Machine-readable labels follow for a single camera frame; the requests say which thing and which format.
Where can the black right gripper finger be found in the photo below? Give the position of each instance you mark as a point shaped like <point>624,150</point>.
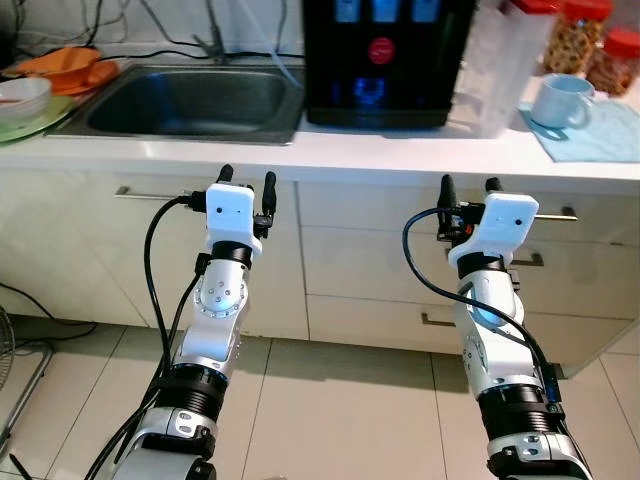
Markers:
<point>494,186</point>
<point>448,190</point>

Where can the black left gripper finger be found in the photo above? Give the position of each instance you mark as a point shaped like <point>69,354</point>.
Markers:
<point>226,174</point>
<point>269,190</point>

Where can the light green plate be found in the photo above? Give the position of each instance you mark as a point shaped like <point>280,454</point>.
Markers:
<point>58,118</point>

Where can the white bowl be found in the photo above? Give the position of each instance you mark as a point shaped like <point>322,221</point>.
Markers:
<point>20,100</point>

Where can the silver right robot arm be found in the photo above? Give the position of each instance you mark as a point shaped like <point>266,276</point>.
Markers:
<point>490,330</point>

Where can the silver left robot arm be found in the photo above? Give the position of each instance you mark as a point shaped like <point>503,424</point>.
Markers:
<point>225,300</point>

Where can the white kitchen cabinet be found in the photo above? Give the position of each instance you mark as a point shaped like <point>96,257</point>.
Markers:
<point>350,210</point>

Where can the stainless steel sink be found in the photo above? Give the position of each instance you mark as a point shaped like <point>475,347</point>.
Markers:
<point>180,105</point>

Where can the light blue mug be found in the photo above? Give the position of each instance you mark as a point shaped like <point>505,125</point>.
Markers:
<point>560,100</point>

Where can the light blue cloth mat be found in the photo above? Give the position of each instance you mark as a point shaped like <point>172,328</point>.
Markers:
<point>600,140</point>

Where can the clear pitcher with red lid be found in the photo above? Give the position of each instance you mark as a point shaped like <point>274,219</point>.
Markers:
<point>510,70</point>

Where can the metal sink faucet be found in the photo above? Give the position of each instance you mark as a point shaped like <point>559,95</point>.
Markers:
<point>213,48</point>

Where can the black water dispenser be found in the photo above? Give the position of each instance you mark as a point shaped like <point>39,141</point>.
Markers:
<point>400,70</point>

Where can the tall cookie jar red lid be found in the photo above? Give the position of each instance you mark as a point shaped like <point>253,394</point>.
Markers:
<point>572,40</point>

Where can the short cookie jar red lid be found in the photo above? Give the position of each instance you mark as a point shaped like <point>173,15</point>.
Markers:
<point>615,65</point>

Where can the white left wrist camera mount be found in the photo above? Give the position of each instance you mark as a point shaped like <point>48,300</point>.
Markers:
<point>232,215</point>

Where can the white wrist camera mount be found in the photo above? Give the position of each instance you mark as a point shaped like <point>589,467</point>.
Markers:
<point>500,225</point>
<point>232,215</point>

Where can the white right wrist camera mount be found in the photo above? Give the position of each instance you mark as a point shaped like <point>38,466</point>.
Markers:
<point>500,225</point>

